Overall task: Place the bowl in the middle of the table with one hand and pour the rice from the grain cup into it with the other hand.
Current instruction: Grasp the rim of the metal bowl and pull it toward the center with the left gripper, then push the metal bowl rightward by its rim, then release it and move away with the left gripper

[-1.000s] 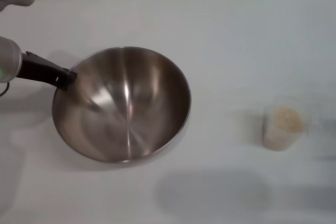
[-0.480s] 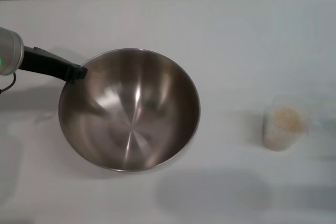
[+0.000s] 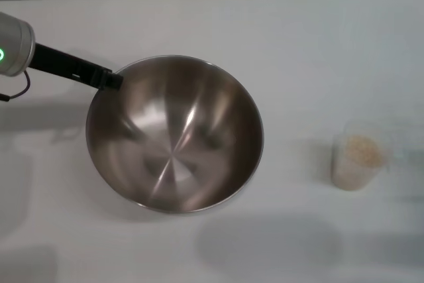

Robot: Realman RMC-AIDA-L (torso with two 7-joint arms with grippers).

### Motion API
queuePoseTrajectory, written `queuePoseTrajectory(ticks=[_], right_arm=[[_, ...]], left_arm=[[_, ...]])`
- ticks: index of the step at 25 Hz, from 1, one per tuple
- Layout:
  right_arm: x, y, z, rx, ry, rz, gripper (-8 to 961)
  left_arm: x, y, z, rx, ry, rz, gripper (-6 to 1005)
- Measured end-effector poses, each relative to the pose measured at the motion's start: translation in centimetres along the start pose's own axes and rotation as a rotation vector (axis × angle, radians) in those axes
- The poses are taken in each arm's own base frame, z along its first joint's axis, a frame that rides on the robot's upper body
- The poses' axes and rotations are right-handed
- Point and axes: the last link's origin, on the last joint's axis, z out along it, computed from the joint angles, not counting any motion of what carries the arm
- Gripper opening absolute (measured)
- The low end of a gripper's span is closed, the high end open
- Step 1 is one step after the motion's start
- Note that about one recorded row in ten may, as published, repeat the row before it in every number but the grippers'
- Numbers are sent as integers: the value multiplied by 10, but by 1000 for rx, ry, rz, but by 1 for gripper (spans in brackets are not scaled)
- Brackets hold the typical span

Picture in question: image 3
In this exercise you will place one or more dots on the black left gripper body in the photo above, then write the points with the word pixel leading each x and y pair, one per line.
pixel 66 64

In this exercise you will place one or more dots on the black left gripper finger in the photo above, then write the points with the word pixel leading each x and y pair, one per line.
pixel 112 81

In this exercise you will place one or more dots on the stainless steel mixing bowl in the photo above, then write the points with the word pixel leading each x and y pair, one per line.
pixel 175 140

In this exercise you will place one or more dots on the translucent plastic measuring cup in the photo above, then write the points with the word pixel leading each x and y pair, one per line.
pixel 348 177

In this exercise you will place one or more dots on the white rice grains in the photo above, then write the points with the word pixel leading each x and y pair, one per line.
pixel 362 150

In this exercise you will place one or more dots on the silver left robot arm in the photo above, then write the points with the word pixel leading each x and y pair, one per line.
pixel 15 44

